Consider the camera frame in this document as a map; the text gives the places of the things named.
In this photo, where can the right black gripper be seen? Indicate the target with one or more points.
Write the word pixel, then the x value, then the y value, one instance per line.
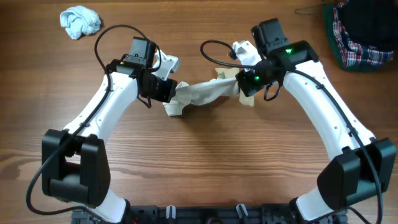
pixel 246 82

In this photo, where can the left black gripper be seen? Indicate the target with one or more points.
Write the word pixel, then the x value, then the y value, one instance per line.
pixel 168 91

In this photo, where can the white and beige cloth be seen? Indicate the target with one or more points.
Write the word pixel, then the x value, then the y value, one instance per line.
pixel 203 93

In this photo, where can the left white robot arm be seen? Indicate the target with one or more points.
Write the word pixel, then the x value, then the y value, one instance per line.
pixel 75 165

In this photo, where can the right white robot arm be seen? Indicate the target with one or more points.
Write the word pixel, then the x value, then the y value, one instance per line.
pixel 360 165

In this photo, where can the crumpled light blue sock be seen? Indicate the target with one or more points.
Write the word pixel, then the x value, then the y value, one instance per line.
pixel 79 20

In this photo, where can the plaid lined green basket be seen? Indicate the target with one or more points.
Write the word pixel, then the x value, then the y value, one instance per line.
pixel 362 34

